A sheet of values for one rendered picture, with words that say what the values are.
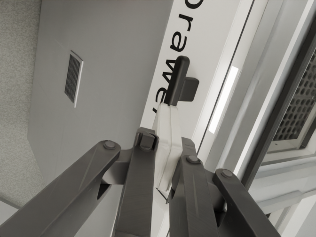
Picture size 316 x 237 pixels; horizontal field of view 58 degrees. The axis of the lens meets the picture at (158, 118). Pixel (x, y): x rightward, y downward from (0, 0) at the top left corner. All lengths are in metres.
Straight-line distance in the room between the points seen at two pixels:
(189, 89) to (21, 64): 0.95
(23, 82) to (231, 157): 1.02
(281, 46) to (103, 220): 0.48
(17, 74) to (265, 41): 1.03
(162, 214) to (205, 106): 0.16
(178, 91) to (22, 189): 1.26
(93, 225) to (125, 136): 0.25
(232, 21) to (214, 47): 0.03
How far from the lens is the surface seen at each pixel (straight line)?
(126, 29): 0.53
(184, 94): 0.33
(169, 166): 0.16
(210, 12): 0.34
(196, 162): 0.15
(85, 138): 0.67
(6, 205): 1.51
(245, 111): 0.31
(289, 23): 0.30
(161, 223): 0.42
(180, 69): 0.31
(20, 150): 1.38
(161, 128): 0.17
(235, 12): 0.32
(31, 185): 1.51
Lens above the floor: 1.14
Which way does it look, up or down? 46 degrees down
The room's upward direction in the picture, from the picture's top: 130 degrees clockwise
